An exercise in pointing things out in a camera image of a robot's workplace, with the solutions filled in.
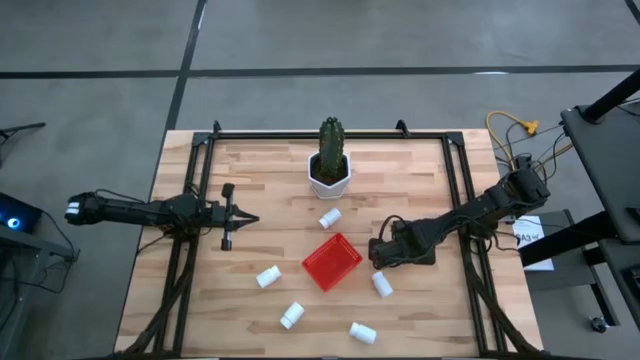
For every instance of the grey cart base plate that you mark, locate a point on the grey cart base plate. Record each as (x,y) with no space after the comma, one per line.
(560,290)

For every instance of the red plastic slotted basket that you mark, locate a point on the red plastic slotted basket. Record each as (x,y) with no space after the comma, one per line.
(332,262)

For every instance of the green cactus plant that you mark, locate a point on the green cactus plant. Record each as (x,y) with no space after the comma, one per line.
(331,145)

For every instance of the black power strip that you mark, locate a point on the black power strip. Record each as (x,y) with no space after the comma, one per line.
(523,161)

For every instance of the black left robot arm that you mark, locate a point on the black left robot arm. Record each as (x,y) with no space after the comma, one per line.
(125,212)

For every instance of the dark grey cart top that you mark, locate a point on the dark grey cart top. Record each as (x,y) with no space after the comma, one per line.
(610,165)

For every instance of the black aluminium table frame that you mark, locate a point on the black aluminium table frame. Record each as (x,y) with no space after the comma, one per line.
(300,135)

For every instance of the black computer blue light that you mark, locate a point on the black computer blue light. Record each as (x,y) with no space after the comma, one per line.
(27,215)

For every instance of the white printed paper sheet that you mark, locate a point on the white printed paper sheet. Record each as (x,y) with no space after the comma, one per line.
(537,250)

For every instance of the black cart beam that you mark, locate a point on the black cart beam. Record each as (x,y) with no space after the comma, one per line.
(560,245)

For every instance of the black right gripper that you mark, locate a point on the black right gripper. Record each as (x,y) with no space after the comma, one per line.
(400,245)

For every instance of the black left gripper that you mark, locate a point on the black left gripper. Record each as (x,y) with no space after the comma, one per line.
(227,218)

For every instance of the dark grey desk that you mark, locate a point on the dark grey desk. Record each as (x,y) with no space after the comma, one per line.
(20,280)

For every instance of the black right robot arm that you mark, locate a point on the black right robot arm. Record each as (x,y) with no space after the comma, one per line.
(480,210)

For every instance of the black tripod leg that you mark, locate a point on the black tripod leg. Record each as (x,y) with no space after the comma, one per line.
(22,128)

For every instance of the black castor wheel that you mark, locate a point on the black castor wheel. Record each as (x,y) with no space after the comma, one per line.
(597,324)

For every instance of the black slanted pole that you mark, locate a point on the black slanted pole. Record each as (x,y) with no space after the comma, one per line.
(615,95)

